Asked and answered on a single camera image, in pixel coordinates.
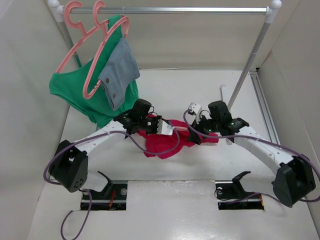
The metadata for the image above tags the green garment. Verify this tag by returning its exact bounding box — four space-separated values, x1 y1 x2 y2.
49 15 140 128

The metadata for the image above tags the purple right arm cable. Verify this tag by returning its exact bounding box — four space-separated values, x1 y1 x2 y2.
183 108 320 203

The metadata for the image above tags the blue denim garment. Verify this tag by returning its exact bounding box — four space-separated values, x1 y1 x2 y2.
98 37 140 111

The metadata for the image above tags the pink hanger with garments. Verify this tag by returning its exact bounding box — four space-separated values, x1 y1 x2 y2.
82 0 131 100

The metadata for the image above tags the silver clothes rack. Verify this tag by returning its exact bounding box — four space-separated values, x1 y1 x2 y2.
47 0 282 109

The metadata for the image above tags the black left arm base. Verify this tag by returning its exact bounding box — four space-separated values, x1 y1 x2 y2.
80 171 128 211

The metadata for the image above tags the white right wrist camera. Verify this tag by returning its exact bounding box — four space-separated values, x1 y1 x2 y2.
187 102 207 125

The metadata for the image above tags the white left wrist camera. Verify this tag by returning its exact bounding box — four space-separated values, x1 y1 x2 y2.
156 119 174 136

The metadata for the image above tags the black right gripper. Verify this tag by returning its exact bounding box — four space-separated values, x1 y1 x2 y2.
186 110 221 145

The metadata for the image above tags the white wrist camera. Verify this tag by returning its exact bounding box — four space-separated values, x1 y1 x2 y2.
156 119 174 136
187 102 207 125

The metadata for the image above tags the red t shirt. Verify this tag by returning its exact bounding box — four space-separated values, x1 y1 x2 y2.
137 113 220 160

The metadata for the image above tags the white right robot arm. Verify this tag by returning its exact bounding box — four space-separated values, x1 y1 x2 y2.
183 100 320 208

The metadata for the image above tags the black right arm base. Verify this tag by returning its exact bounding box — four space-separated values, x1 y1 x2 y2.
214 171 265 211

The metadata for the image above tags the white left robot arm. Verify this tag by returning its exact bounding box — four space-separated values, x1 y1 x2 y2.
43 99 172 199

